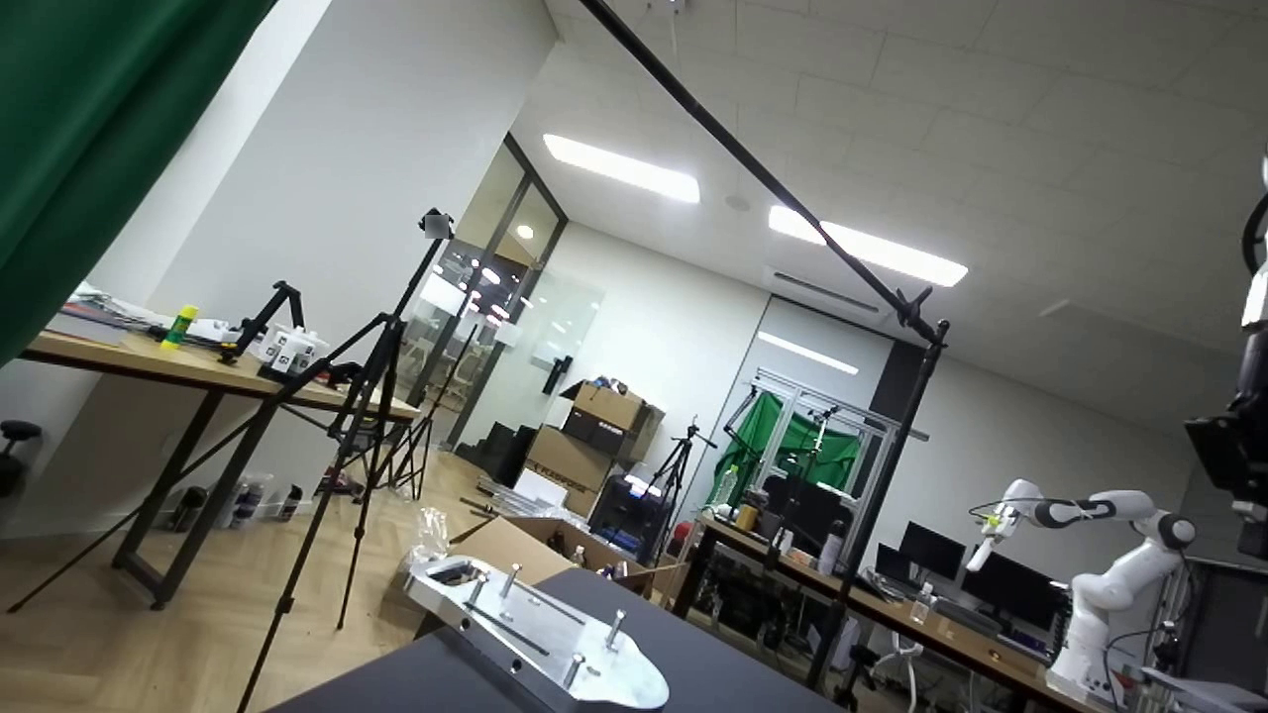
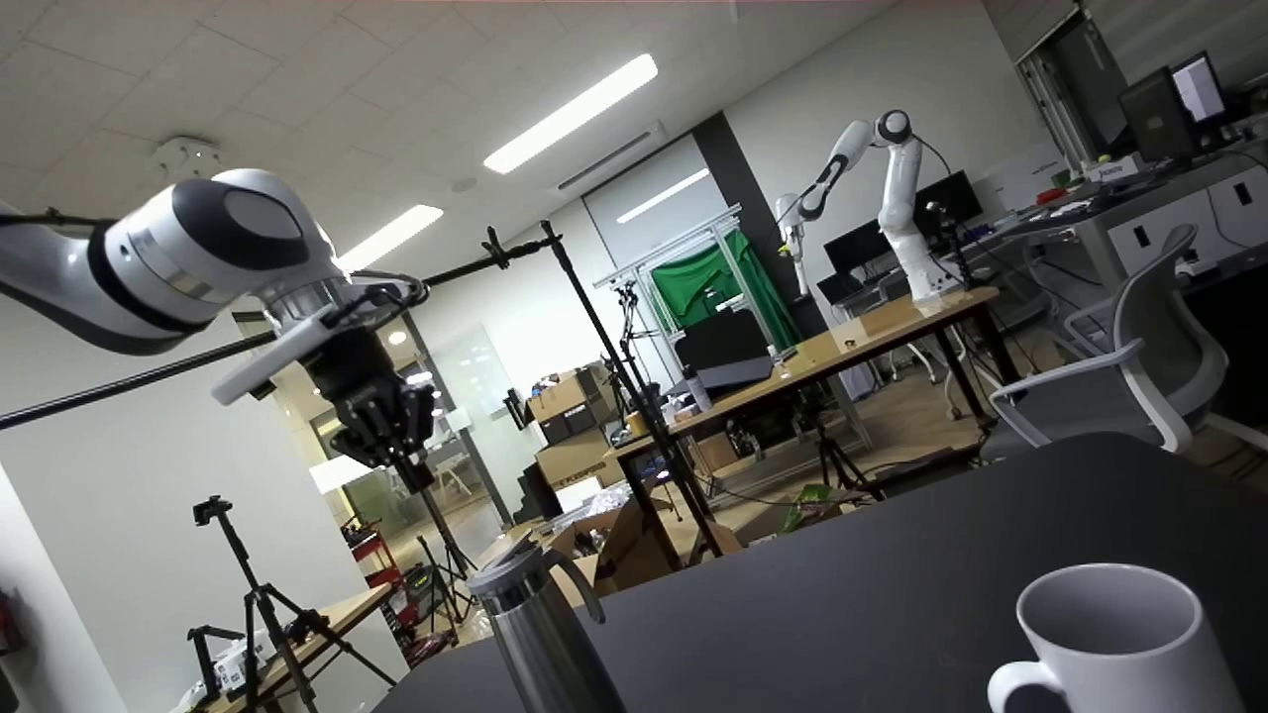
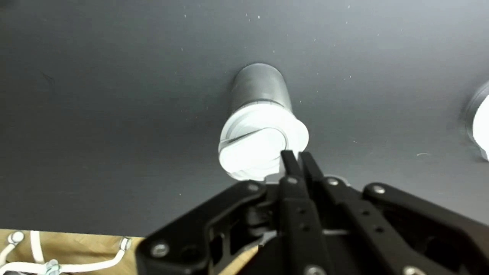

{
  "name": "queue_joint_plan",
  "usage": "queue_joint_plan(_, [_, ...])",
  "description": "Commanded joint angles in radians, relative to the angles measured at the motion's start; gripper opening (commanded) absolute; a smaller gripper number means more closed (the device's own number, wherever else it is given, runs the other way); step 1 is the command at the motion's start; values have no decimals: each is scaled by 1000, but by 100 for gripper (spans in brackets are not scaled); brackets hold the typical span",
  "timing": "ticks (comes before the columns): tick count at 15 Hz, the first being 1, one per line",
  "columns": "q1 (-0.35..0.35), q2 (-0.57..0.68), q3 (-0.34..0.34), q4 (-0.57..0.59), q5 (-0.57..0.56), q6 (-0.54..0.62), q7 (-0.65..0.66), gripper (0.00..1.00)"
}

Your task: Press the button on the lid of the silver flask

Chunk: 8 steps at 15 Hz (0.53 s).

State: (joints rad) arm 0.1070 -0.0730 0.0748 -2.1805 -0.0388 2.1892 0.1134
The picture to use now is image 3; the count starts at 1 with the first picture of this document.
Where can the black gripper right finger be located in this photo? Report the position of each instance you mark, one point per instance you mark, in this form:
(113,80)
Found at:
(367,230)

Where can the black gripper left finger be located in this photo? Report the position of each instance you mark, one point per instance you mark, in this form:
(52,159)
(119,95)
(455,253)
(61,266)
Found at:
(292,224)

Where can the silver flask with lid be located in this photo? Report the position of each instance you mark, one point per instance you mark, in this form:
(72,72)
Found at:
(260,138)

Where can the white ceramic mug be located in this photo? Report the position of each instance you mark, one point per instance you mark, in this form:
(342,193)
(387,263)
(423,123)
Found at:
(481,124)

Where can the wooden base board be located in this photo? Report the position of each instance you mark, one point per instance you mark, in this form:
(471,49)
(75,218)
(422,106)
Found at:
(81,247)

